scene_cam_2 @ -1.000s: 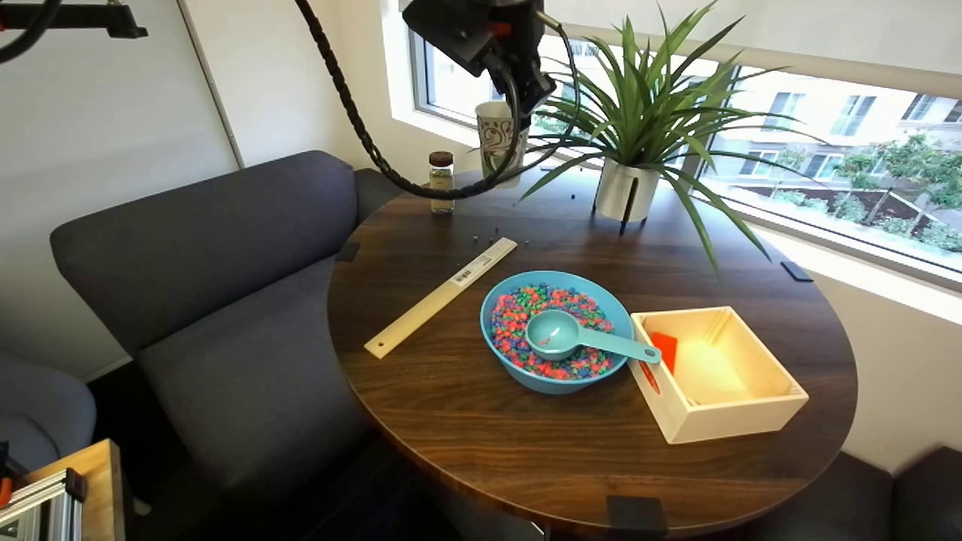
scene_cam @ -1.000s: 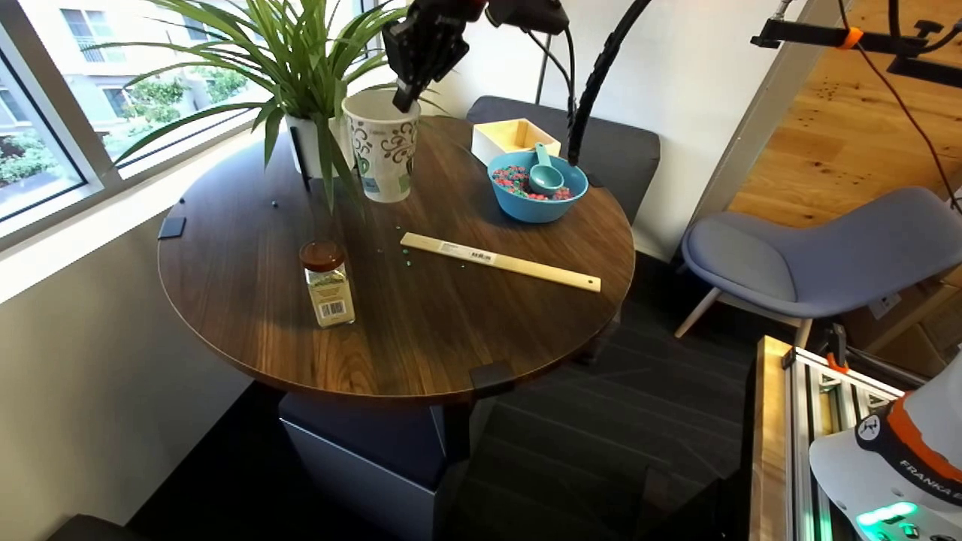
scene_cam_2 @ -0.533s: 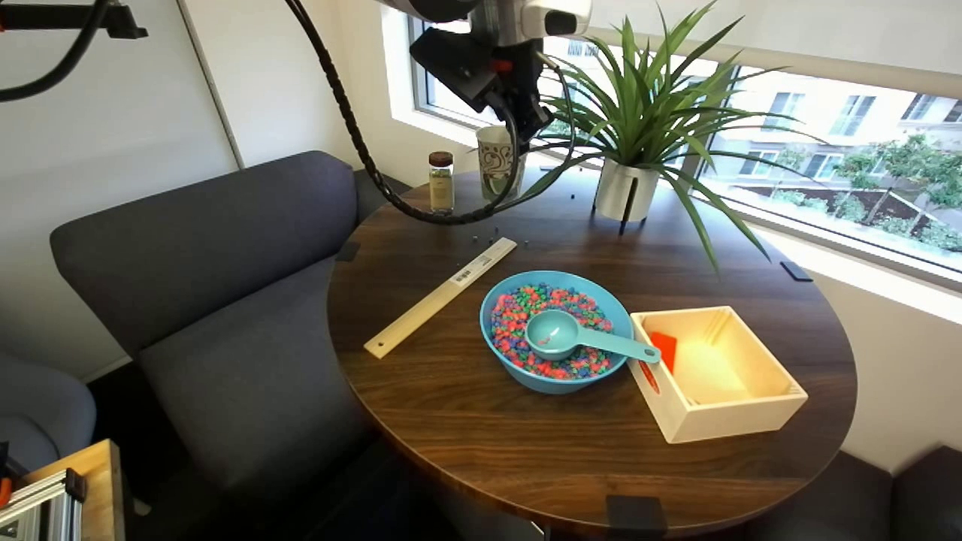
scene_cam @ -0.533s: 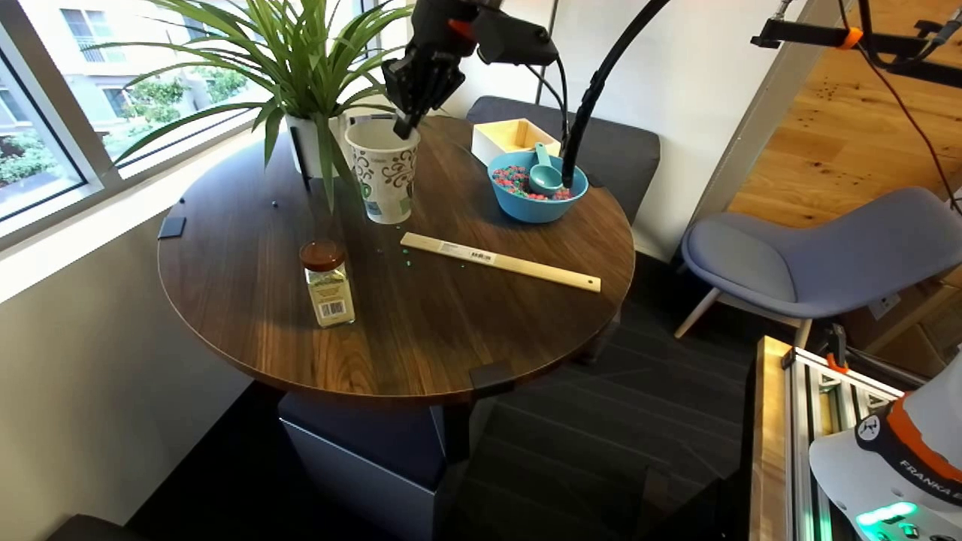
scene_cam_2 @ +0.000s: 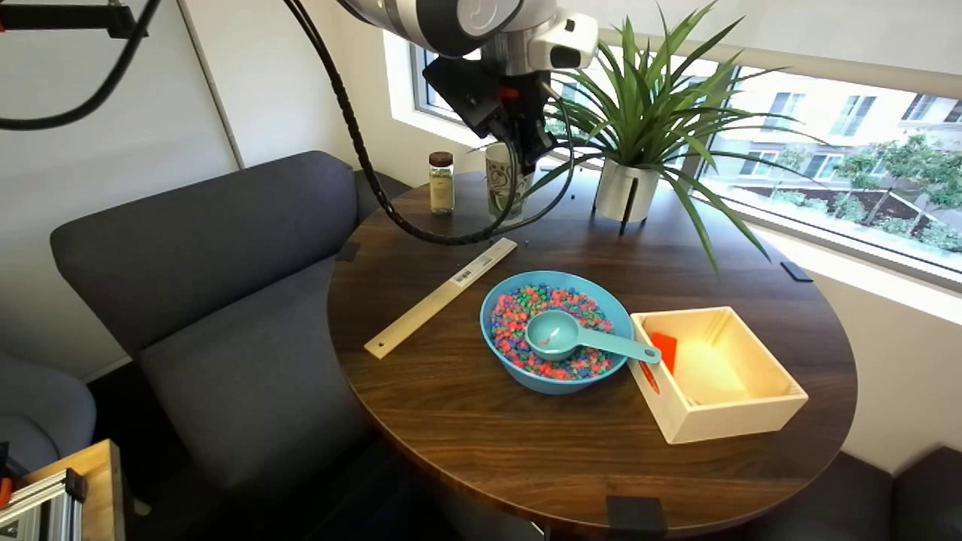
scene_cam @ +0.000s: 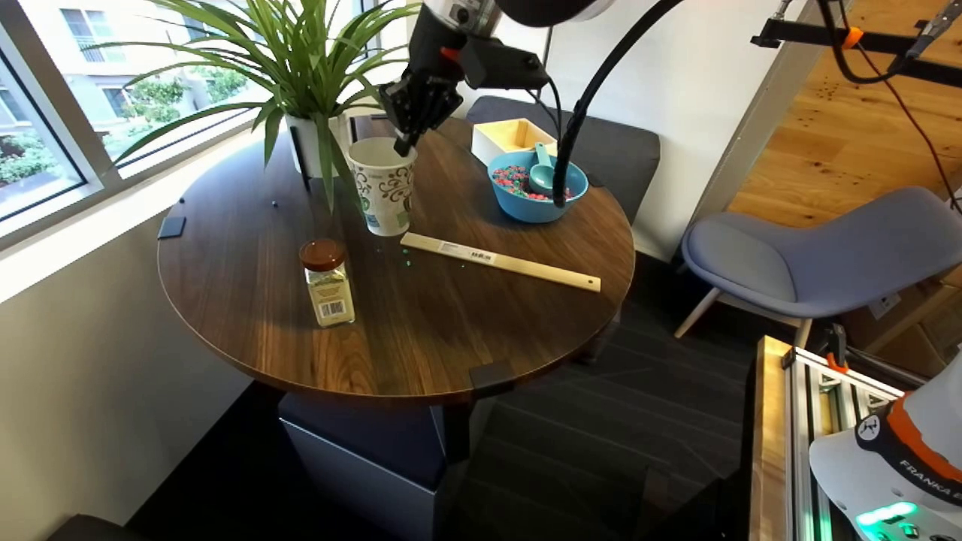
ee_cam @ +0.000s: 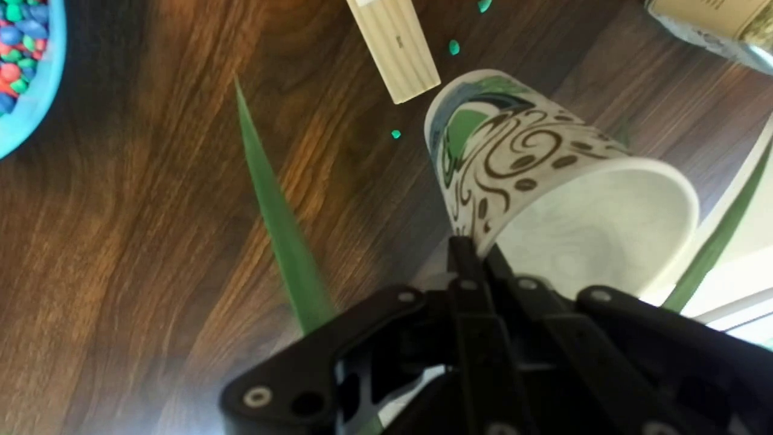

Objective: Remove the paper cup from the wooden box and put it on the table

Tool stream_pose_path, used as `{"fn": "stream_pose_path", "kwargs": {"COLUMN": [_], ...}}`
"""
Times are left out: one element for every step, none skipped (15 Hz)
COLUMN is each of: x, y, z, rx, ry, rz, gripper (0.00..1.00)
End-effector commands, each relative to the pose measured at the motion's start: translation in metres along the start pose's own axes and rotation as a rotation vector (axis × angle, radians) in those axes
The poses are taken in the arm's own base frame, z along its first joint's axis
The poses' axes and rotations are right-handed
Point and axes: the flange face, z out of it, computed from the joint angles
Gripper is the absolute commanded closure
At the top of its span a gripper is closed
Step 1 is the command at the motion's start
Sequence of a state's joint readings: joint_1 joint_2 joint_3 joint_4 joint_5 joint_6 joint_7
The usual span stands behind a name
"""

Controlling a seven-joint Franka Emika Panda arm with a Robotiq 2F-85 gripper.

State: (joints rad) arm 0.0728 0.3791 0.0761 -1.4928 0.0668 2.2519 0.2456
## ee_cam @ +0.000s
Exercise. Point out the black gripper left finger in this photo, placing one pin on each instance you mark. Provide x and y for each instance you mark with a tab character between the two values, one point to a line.
474	339

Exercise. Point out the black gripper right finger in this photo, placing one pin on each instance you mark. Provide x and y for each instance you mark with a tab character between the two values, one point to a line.
642	362

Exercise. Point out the patterned paper cup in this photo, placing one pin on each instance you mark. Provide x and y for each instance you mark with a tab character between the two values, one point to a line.
514	153

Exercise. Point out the white plant pot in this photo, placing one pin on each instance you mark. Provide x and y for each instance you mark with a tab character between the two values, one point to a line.
749	256

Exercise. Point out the loose green bead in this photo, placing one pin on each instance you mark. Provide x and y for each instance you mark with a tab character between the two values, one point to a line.
483	3
454	46
396	134

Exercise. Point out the wooden ruler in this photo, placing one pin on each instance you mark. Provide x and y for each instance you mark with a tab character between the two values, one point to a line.
399	48

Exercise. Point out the blue bowl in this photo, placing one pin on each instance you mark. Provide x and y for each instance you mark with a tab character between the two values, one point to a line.
49	88

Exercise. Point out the colourful candy beads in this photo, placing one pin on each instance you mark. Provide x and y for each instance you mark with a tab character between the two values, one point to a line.
19	38

